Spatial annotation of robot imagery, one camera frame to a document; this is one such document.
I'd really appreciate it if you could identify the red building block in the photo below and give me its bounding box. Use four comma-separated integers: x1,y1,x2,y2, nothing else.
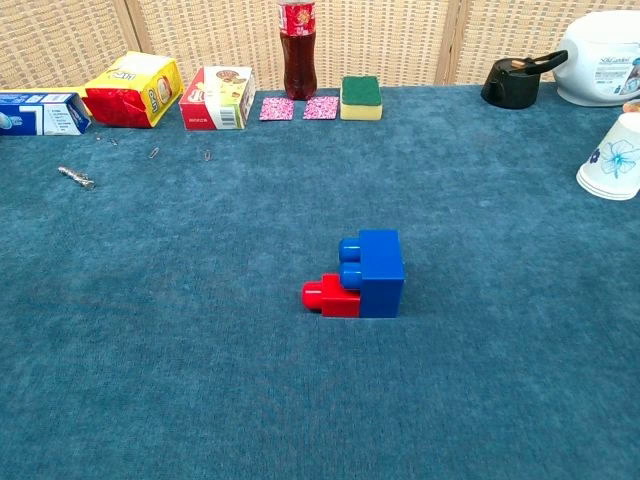
301,273,362,319

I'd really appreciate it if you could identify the blue building block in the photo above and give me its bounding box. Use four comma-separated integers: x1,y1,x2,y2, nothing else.
338,229,405,320

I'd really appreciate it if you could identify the pink patterned square coaster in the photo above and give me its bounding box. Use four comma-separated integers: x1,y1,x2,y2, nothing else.
258,96,296,122
302,95,341,121

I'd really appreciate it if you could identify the green and yellow sponge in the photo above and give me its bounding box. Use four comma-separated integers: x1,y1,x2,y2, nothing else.
339,75,384,122

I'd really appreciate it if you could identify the blue carpet tablecloth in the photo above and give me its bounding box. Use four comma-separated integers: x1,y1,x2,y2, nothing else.
0,82,640,480

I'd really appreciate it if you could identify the red and white biscuit box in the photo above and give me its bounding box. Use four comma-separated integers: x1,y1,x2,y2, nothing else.
178,65,257,132

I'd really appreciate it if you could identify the cola bottle with red label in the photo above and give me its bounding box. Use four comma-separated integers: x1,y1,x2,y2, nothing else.
277,0,319,101

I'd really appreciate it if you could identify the woven folding screen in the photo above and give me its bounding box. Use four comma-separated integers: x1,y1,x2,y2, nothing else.
0,0,640,92

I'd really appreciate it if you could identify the yellow and red snack box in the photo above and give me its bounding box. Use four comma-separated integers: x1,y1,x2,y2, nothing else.
82,50,185,129

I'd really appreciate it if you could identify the black lid cup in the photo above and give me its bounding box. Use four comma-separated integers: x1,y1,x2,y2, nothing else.
480,49,570,110

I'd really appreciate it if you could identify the silver metal screw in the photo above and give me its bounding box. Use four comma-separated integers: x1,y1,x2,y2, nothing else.
57,165,96,191

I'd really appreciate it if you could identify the blue and white toothpaste box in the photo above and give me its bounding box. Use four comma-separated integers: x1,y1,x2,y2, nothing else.
0,90,93,137

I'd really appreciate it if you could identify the white paper cup blue flower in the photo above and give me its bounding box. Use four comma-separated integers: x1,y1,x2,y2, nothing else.
575,112,640,202

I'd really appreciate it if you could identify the white rice cooker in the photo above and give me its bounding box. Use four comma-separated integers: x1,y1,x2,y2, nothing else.
552,9,640,107

